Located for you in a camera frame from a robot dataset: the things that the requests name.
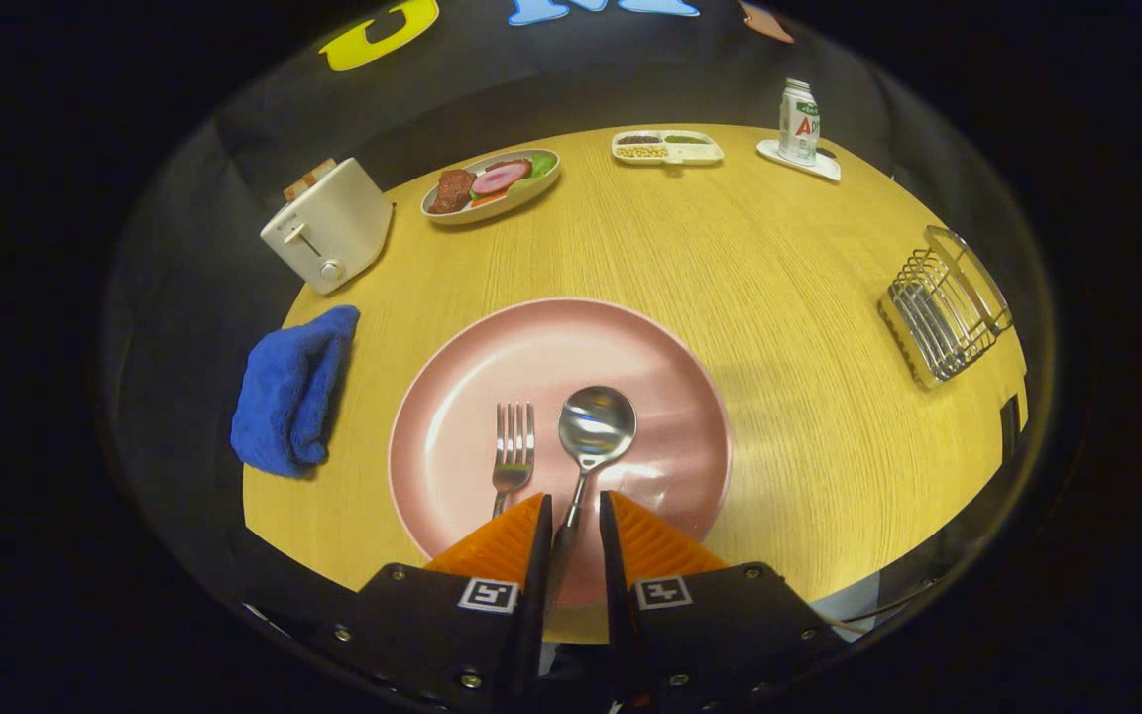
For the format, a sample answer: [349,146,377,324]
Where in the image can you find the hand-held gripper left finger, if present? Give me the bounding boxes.
[308,493,554,710]

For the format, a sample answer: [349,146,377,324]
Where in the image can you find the metal wire basket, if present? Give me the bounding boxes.
[878,226,1014,390]

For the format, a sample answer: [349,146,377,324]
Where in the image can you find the white toaster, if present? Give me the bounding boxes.
[260,157,395,296]

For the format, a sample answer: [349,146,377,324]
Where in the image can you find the white divided bean tray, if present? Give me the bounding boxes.
[612,129,725,166]

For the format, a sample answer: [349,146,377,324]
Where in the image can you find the brown toast slices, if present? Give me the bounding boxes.
[284,159,338,200]

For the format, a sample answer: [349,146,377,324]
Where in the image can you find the white drink bottle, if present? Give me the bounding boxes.
[778,78,821,166]

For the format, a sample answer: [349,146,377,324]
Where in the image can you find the grey oval food plate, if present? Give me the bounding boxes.
[420,149,562,226]

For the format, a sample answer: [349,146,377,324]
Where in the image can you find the brown steak piece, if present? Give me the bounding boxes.
[427,169,476,215]

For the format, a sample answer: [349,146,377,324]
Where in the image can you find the pale blue fabric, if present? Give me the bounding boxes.
[814,575,879,636]

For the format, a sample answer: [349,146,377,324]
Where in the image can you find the blue towel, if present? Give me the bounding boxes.
[230,305,362,479]

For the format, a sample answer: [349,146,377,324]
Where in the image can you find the wooden-handled metal fork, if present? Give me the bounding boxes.
[491,402,536,519]

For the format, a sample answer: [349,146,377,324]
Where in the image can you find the pink ham slice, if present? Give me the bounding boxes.
[472,161,530,195]

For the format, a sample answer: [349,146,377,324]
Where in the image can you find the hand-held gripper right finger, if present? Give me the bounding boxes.
[599,490,845,710]

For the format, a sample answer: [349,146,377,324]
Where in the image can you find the white square coaster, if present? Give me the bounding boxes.
[756,138,843,182]

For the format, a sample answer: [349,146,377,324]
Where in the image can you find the wooden-handled metal spoon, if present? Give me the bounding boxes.
[543,385,638,616]

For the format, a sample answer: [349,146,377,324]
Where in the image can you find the pink round plate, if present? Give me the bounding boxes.
[388,297,734,608]

